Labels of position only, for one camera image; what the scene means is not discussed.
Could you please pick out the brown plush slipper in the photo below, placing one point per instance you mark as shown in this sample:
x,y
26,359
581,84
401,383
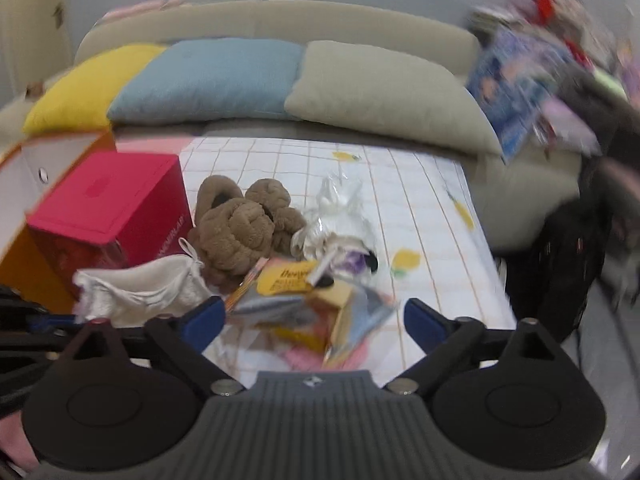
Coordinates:
x,y
280,200
230,240

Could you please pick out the grey beige pillow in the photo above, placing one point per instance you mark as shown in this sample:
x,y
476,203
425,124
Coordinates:
x,y
380,90

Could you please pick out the long pink plush toy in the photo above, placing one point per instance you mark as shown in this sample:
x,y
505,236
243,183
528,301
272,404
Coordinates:
x,y
145,7

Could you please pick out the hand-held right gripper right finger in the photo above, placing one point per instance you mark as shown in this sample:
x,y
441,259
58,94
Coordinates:
x,y
425,322

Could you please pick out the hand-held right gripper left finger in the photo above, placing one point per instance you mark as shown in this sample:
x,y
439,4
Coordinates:
x,y
205,322

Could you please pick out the checkered lemon print tablecloth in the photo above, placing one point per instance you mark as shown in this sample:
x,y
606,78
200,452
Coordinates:
x,y
400,185

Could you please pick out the blue printed pillow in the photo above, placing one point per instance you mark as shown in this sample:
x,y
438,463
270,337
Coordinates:
x,y
510,85

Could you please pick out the small wooden stand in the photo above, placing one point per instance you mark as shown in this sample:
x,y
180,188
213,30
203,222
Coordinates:
x,y
34,90

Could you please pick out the orange cardboard box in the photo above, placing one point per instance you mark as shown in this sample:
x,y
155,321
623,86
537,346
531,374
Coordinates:
x,y
25,270

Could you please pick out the yellow silver snack packet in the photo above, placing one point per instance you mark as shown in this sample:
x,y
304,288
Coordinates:
x,y
290,285

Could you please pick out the red box with clear front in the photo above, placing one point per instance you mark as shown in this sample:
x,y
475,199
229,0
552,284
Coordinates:
x,y
110,185

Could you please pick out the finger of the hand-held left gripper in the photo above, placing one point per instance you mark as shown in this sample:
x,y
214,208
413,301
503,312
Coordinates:
x,y
45,332
15,299

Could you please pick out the cream door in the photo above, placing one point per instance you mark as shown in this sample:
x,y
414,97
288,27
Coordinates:
x,y
30,35

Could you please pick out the yellow pillow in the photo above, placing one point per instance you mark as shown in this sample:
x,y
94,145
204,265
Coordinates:
x,y
90,85

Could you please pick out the small toy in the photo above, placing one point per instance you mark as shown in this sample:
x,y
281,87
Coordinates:
x,y
350,262

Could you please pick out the grey desk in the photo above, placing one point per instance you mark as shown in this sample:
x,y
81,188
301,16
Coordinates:
x,y
590,85

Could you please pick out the clear bag with white ribbon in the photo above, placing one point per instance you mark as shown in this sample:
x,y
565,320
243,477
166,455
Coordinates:
x,y
330,210

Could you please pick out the black backpack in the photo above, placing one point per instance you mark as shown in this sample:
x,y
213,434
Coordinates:
x,y
550,270

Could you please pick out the beige sofa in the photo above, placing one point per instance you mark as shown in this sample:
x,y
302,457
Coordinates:
x,y
350,20

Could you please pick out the beige fabric pouch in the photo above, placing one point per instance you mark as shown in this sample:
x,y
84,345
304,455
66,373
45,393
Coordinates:
x,y
150,280

